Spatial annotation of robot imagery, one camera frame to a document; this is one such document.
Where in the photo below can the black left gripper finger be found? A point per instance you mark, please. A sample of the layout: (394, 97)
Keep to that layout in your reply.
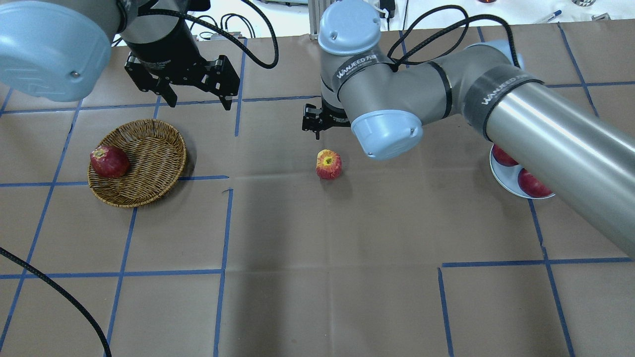
(220, 79)
(166, 92)

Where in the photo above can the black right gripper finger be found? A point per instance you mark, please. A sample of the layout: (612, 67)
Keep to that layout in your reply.
(312, 120)

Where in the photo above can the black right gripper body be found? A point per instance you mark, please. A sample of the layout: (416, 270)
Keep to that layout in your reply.
(331, 117)

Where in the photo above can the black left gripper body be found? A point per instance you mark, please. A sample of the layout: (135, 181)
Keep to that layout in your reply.
(163, 47)

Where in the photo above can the red yellow apple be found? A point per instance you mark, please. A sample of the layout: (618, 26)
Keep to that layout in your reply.
(328, 165)

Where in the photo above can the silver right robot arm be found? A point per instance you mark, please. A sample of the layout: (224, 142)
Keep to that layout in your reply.
(587, 162)

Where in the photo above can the woven wicker basket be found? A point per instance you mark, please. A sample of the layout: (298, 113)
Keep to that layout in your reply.
(157, 153)

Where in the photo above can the red apple in basket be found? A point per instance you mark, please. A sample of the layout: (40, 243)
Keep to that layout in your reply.
(109, 161)

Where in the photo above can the red apple on plate rear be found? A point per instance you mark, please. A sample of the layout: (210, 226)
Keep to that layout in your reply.
(501, 157)

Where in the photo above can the red apple on plate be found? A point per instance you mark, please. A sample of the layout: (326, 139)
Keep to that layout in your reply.
(501, 157)
(531, 186)

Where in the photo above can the light blue plate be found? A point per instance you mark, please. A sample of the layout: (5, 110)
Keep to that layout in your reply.
(507, 177)

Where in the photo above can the red apple on plate front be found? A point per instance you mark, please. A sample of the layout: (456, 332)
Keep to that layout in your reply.
(531, 186)

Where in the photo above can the aluminium frame post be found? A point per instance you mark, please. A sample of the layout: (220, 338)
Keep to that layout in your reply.
(316, 9)

